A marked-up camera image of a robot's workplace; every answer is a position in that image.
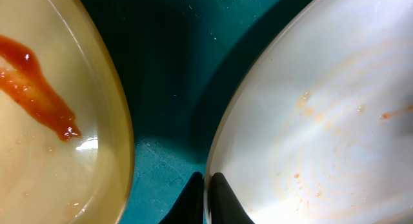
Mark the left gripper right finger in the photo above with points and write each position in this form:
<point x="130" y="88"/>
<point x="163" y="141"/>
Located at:
<point x="225" y="208"/>

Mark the white plate with small stains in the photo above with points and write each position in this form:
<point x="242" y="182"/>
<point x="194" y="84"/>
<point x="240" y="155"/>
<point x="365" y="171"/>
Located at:
<point x="320" y="128"/>

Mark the yellow-green plate with ketchup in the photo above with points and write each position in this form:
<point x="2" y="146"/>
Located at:
<point x="43" y="178"/>

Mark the turquoise plastic tray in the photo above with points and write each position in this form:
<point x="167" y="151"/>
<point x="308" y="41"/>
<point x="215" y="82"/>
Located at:
<point x="179" y="62"/>

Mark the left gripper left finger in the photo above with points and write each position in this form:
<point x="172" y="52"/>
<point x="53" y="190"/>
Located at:
<point x="188" y="207"/>

